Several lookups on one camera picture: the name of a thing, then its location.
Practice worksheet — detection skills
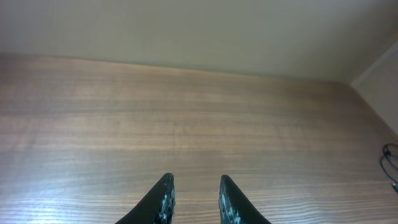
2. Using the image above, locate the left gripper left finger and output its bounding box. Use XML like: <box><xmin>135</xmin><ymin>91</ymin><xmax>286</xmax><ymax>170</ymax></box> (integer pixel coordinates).
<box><xmin>116</xmin><ymin>173</ymin><xmax>175</xmax><ymax>224</ymax></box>

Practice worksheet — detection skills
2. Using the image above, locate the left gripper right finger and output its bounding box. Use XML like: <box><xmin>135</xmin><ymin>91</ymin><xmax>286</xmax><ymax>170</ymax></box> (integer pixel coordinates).
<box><xmin>218</xmin><ymin>175</ymin><xmax>271</xmax><ymax>224</ymax></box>

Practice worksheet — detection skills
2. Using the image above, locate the black USB cable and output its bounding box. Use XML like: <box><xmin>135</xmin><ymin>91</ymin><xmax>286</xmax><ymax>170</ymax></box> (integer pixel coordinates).
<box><xmin>379</xmin><ymin>142</ymin><xmax>398</xmax><ymax>194</ymax></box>

